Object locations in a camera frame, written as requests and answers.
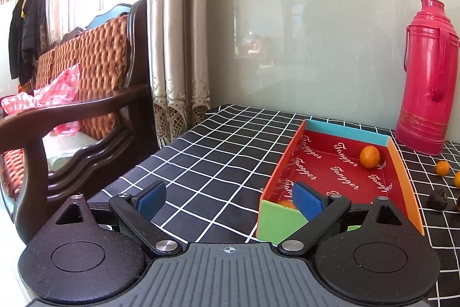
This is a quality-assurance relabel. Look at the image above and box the white sofa seat mat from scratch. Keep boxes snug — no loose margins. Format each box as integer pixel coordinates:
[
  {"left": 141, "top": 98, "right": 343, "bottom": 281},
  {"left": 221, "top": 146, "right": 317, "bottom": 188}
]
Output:
[{"left": 42, "top": 132, "right": 97, "bottom": 172}]

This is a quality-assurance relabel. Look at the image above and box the red thermos flask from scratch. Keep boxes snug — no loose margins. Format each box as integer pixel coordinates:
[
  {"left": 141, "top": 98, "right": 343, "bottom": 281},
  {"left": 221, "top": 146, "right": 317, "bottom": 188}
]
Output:
[{"left": 394, "top": 0, "right": 459, "bottom": 155}]

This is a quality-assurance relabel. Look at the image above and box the dark brown dried fruit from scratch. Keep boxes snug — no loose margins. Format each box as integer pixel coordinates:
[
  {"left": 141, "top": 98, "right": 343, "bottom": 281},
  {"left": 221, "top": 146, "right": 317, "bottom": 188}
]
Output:
[{"left": 426, "top": 188, "right": 448, "bottom": 211}]

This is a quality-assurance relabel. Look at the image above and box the black white grid tablecloth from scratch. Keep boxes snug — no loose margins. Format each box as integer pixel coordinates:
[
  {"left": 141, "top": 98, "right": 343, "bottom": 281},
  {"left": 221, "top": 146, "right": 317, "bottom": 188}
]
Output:
[{"left": 94, "top": 104, "right": 459, "bottom": 306}]

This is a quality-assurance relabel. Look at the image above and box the black hanging coat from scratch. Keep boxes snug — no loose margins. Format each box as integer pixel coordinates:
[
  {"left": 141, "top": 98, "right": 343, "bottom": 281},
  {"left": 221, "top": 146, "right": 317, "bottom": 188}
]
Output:
[{"left": 9, "top": 0, "right": 47, "bottom": 87}]

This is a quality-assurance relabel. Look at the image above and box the orange woven sofa cushion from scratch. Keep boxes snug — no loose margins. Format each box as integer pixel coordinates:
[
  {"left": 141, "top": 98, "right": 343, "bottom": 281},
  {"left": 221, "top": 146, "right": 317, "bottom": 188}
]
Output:
[{"left": 1, "top": 14, "right": 130, "bottom": 199}]

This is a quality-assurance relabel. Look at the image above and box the red colourful cardboard box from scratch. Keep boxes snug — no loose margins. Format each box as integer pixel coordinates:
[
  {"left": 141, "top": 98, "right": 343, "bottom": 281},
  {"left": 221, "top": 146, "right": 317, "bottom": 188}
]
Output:
[{"left": 256, "top": 120, "right": 424, "bottom": 245}]

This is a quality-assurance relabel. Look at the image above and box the small orange kumquat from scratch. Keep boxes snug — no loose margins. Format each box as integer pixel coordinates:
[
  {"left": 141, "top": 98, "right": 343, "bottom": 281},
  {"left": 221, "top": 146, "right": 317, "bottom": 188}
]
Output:
[
  {"left": 277, "top": 199, "right": 296, "bottom": 209},
  {"left": 359, "top": 145, "right": 380, "bottom": 169},
  {"left": 435, "top": 161, "right": 451, "bottom": 177},
  {"left": 454, "top": 171, "right": 460, "bottom": 189}
]

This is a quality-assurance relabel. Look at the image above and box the beige lace curtain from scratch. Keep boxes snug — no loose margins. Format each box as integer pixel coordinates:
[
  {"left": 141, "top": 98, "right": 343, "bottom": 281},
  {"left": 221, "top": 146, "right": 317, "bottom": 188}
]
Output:
[{"left": 147, "top": 0, "right": 210, "bottom": 146}]

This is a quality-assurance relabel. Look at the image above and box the pink checkered cloth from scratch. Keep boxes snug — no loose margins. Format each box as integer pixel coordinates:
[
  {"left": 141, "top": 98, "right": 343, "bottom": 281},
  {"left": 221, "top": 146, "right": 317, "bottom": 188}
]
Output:
[{"left": 1, "top": 64, "right": 80, "bottom": 115}]

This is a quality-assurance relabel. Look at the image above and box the dark wooden sofa frame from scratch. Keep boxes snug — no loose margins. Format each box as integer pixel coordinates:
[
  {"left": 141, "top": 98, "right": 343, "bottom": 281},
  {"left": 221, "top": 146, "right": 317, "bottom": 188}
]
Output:
[{"left": 1, "top": 0, "right": 159, "bottom": 243}]

